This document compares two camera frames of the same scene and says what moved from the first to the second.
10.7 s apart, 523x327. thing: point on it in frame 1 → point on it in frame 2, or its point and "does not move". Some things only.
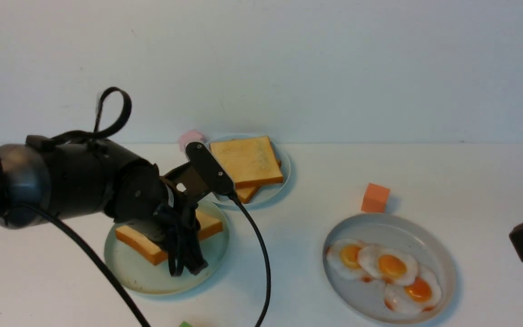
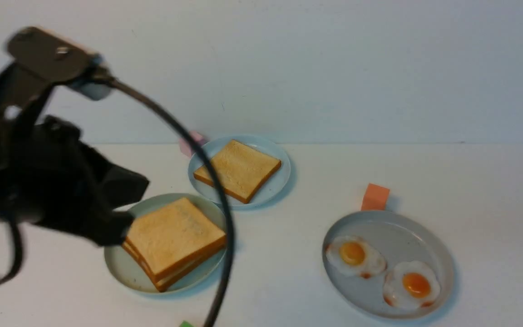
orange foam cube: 375,198 does not move
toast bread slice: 249,161 → 161,285
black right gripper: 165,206 → 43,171
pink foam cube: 189,136 does not move
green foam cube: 185,324 does not move
